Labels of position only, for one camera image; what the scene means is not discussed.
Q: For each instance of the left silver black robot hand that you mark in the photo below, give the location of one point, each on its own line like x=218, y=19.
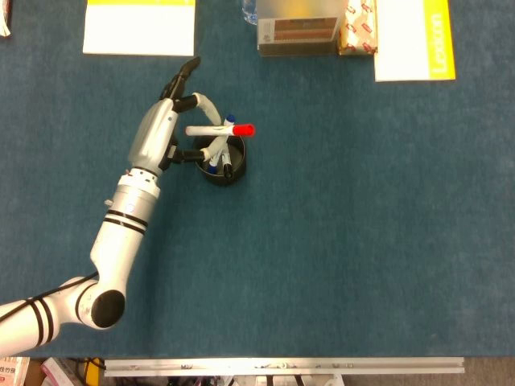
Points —
x=155, y=132

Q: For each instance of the red whiteboard marker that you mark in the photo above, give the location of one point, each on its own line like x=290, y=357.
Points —
x=213, y=130

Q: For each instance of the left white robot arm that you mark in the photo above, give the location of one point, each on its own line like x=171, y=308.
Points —
x=120, y=237

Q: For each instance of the blue whiteboard marker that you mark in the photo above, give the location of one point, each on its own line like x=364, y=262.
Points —
x=230, y=119

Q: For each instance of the black whiteboard marker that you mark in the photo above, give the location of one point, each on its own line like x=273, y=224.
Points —
x=227, y=167

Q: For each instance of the black round pen holder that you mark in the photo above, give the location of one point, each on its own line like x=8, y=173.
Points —
x=237, y=171

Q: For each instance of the white book with yellow edge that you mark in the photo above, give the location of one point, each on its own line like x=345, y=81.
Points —
x=138, y=30

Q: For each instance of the clear plastic water bottle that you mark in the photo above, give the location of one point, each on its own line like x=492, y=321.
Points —
x=249, y=10

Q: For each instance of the frosted translucent storage box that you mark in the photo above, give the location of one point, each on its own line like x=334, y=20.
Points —
x=299, y=34

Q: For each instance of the blue felt table cover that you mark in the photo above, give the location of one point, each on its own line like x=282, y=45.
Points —
x=322, y=241

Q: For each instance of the gold red snack package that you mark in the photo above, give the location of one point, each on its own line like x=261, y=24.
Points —
x=358, y=28

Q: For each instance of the yellow black tool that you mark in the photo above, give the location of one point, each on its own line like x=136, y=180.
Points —
x=93, y=372

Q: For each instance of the pink white plastic package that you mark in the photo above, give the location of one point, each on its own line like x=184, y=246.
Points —
x=56, y=374

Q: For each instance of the white yellow Lexicon book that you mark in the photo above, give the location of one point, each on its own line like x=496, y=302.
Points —
x=410, y=40

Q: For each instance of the red white printed box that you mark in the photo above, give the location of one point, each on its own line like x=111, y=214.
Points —
x=12, y=372

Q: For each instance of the aluminium profile rail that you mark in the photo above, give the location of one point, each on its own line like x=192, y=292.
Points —
x=281, y=366

